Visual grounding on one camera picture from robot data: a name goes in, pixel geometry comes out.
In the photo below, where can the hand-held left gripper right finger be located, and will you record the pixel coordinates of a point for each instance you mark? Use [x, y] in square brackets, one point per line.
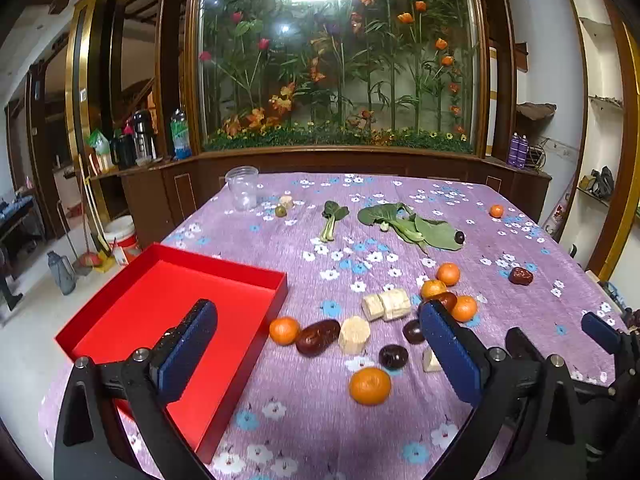
[450, 355]

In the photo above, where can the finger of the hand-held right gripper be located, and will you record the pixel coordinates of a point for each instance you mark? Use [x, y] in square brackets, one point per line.
[600, 332]
[520, 342]

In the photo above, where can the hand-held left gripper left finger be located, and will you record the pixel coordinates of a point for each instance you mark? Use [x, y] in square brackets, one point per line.
[192, 345]

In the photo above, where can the red cardboard box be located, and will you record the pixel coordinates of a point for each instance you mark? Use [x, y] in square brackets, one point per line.
[165, 305]

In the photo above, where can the dark red jujube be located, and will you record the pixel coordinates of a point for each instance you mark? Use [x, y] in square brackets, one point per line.
[447, 300]
[317, 338]
[520, 276]

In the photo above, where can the dark purple plum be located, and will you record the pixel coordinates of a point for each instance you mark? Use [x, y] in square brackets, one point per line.
[413, 332]
[393, 356]
[458, 236]

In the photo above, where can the large leafy bok choy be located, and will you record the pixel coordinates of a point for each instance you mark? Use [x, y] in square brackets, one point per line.
[435, 235]

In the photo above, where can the white plastic bucket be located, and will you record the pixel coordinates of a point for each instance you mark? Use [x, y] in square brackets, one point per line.
[121, 240]

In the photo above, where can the red broom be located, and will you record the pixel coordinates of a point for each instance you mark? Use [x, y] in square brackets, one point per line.
[90, 260]

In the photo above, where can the small orange mandarin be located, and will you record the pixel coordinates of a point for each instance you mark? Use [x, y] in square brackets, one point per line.
[496, 211]

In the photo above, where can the purple floral tablecloth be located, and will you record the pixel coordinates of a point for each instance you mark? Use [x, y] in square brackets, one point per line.
[310, 410]

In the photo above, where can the grey plastic jug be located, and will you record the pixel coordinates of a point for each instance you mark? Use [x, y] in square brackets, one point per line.
[61, 272]

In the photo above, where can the wooden sideboard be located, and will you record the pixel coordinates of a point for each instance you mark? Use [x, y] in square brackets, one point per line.
[165, 195]

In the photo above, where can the dark shoes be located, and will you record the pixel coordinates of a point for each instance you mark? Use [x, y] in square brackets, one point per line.
[600, 180]

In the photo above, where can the small green fruit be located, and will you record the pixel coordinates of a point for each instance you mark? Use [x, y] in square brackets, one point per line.
[280, 211]

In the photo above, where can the clear plastic cup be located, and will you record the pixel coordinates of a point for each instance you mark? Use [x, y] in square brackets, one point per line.
[242, 187]

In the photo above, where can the small pale sugarcane piece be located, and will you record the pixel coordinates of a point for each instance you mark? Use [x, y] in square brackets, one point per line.
[286, 202]

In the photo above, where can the small bok choy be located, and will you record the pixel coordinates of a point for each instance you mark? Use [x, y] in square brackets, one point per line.
[331, 217]

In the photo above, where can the purple spray can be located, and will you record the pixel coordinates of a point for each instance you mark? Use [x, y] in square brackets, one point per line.
[513, 150]
[522, 151]

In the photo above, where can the plastic bottle green label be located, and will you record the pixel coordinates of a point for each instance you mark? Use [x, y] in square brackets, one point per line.
[179, 132]

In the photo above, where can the green carton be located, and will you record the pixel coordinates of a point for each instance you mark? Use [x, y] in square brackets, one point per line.
[100, 149]

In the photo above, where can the gold framed wooden partition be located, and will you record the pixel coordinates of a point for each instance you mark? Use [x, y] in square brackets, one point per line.
[82, 85]

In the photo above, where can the glass artificial flower display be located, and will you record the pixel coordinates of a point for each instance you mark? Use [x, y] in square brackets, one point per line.
[340, 75]

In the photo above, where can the wooden wall ornament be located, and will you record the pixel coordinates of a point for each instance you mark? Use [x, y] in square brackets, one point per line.
[536, 109]

